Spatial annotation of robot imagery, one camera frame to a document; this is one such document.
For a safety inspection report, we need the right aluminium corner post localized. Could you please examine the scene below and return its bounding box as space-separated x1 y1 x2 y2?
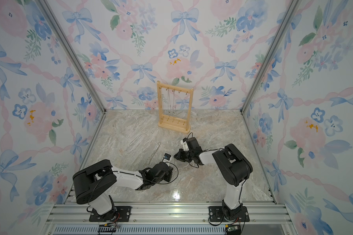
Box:
241 0 300 115

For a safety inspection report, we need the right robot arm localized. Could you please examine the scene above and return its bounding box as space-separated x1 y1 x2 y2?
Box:
174 137 253 222

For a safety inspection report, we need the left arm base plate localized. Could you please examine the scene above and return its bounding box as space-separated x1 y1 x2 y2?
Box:
89 206 132 222

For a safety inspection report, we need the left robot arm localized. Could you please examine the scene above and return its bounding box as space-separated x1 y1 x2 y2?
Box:
73 160 174 222

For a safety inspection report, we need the silver chain necklace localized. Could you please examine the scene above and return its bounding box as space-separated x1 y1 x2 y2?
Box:
145 142 162 168

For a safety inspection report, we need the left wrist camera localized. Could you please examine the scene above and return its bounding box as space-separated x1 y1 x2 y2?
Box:
162 153 172 163

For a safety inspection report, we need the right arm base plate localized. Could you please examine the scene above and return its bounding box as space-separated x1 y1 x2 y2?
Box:
208 205 250 222

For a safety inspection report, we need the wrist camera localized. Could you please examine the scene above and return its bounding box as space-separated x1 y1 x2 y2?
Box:
162 153 172 163
180 140 189 151

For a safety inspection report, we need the aluminium corner post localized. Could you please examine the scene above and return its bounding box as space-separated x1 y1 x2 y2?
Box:
35 0 106 114
241 0 300 115

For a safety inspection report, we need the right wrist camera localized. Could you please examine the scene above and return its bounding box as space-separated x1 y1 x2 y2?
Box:
180 140 189 151

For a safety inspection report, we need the left aluminium corner post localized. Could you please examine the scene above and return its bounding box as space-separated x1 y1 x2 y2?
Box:
35 0 106 114

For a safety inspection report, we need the aluminium mounting rail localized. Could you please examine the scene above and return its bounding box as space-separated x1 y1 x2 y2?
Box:
41 201 297 235

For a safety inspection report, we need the wooden jewelry display stand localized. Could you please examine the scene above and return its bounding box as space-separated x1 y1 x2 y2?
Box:
156 81 194 134

